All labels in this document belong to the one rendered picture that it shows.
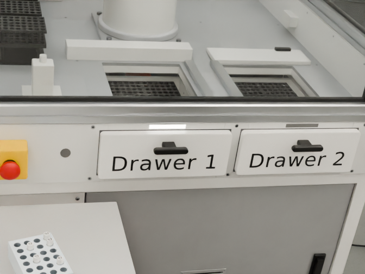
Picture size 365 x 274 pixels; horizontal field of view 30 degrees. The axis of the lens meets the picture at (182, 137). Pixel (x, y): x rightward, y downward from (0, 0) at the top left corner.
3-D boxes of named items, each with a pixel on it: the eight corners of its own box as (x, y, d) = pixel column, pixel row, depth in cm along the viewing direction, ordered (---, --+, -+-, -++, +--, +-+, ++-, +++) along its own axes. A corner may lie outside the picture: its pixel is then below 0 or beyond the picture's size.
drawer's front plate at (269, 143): (350, 172, 163) (362, 132, 157) (236, 175, 155) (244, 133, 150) (347, 168, 164) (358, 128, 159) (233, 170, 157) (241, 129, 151)
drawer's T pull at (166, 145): (188, 154, 145) (189, 149, 144) (153, 155, 143) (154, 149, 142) (184, 145, 148) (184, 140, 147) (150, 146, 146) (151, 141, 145)
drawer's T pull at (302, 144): (322, 151, 153) (324, 147, 152) (292, 152, 151) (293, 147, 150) (316, 143, 156) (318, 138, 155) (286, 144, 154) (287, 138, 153)
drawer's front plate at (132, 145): (225, 175, 154) (233, 133, 149) (98, 179, 147) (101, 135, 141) (223, 171, 156) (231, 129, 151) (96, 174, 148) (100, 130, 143)
